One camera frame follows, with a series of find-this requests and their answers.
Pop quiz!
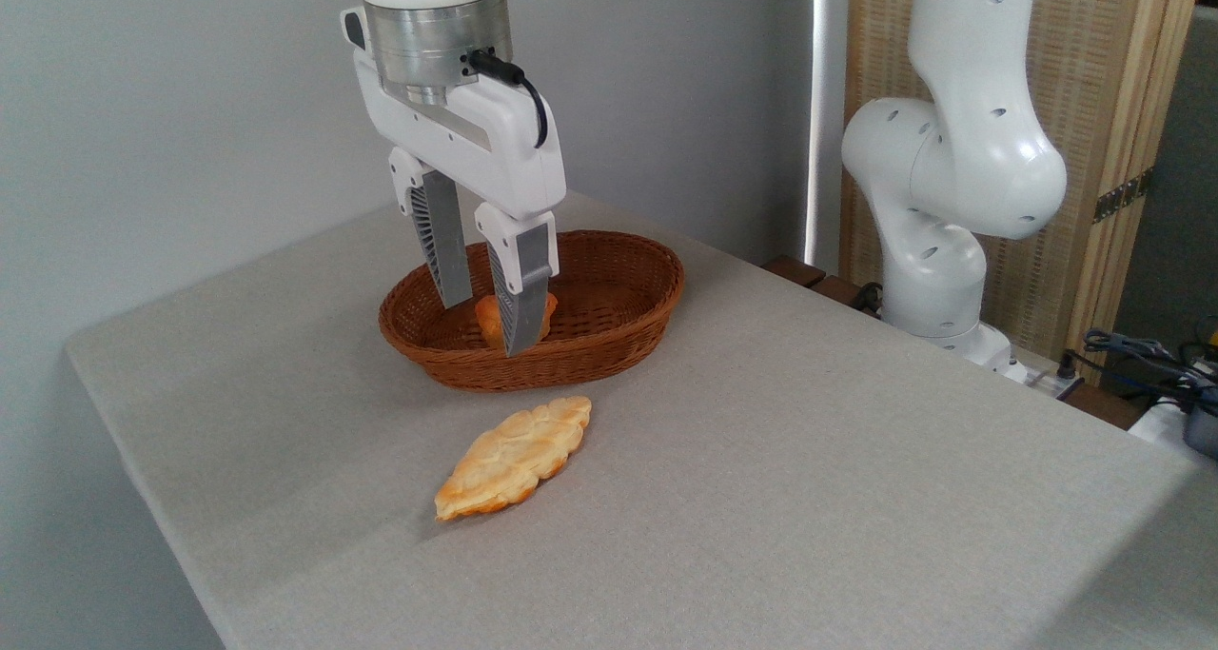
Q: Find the leaf-shaped golden bread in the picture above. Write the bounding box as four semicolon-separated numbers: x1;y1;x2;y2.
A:
435;396;593;522

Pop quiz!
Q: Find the bundle of dark cables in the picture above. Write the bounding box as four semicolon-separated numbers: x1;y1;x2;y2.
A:
1058;328;1218;415

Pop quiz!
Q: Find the small round orange bread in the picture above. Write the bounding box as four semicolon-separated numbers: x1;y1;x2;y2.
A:
475;291;560;351

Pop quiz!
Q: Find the dark metal screen hinge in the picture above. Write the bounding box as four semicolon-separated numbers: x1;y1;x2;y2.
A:
1092;169;1154;225

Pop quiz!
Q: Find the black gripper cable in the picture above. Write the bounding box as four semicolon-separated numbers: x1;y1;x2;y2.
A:
468;49;550;149

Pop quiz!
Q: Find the white vertical pole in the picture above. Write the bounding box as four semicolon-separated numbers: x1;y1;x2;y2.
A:
804;0;850;275

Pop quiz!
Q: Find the dark brown wooden block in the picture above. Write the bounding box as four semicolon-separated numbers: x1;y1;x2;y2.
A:
809;274;872;311
761;255;827;289

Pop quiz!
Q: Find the brown wicker oval basket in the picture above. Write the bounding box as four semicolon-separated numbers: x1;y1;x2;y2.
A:
378;229;686;392

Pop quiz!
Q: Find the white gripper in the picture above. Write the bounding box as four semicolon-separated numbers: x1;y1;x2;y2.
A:
343;8;568;358

